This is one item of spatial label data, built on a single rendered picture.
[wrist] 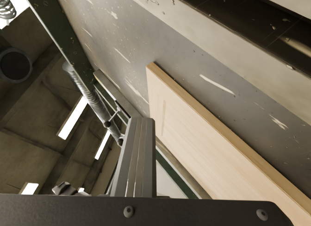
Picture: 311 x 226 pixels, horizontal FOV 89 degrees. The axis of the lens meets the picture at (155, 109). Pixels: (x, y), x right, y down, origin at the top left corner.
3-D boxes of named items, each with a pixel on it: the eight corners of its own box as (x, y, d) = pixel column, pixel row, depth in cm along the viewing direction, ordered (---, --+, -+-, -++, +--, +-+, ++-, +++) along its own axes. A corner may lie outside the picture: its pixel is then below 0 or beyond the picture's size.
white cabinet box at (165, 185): (201, 208, 415) (128, 182, 445) (205, 184, 441) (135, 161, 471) (208, 209, 362) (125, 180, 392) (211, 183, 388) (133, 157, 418)
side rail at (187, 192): (227, 213, 80) (213, 230, 77) (108, 80, 119) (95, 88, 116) (233, 214, 74) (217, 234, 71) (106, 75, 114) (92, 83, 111)
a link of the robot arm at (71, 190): (77, 194, 73) (96, 205, 68) (58, 213, 65) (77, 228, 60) (70, 174, 67) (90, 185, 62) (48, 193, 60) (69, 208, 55)
